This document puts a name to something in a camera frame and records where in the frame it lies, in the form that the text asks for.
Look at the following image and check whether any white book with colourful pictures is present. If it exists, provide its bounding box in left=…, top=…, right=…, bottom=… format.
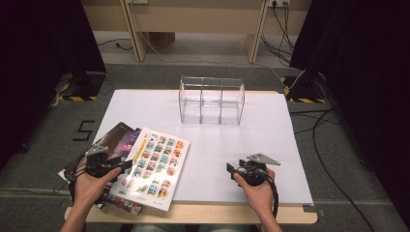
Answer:
left=108, top=126, right=191, bottom=212

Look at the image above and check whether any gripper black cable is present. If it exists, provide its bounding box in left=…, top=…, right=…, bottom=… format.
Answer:
left=66, top=160, right=88, bottom=201
left=264, top=167, right=279, bottom=220

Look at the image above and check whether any black stand base striped tape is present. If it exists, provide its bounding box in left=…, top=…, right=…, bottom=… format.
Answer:
left=57, top=72, right=107, bottom=102
left=279, top=73, right=328, bottom=104

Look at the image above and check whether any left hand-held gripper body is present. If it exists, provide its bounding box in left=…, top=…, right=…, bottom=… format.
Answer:
left=84, top=144, right=129, bottom=179

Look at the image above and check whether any bundle of black cables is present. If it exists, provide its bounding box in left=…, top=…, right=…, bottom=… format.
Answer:
left=260, top=3, right=296, bottom=66

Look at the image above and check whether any purple book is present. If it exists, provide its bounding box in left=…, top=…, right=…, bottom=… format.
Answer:
left=96, top=128, right=143, bottom=217

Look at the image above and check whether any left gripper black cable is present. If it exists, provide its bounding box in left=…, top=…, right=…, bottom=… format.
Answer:
left=66, top=160, right=88, bottom=201

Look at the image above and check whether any person's left hand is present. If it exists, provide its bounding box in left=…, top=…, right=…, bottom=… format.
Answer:
left=73, top=167, right=123, bottom=208

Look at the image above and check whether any black cable with plug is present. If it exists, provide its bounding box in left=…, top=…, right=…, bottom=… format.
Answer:
left=96, top=38, right=133, bottom=52

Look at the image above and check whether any beige wooden desk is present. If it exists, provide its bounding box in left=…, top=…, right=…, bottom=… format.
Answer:
left=80, top=0, right=312, bottom=64

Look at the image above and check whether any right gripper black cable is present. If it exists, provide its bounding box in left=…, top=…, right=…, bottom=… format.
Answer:
left=264, top=167, right=279, bottom=220

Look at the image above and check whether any long black floor cable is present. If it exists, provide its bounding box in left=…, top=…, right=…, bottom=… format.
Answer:
left=288, top=107, right=376, bottom=232

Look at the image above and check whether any white table mat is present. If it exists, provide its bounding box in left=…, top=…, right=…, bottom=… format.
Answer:
left=70, top=89, right=314, bottom=206

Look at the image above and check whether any grey tape patch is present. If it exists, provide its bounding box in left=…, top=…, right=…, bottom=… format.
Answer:
left=303, top=204, right=327, bottom=217

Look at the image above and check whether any person's right hand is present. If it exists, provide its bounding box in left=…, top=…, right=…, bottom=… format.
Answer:
left=232, top=168, right=277, bottom=217

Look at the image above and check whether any dark brown book red label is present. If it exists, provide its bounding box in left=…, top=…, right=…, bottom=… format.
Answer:
left=57, top=121, right=135, bottom=182

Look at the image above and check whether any wooden table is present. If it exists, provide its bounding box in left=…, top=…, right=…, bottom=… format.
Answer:
left=64, top=89, right=318, bottom=225

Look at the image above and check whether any black curtain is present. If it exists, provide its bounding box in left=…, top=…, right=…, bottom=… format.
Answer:
left=289, top=0, right=410, bottom=220
left=0, top=0, right=107, bottom=172

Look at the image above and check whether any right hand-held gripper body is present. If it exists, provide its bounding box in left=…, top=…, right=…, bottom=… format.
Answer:
left=237, top=153, right=281, bottom=188

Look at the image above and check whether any clear acrylic book rack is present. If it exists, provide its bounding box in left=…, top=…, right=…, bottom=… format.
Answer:
left=178, top=75, right=246, bottom=126

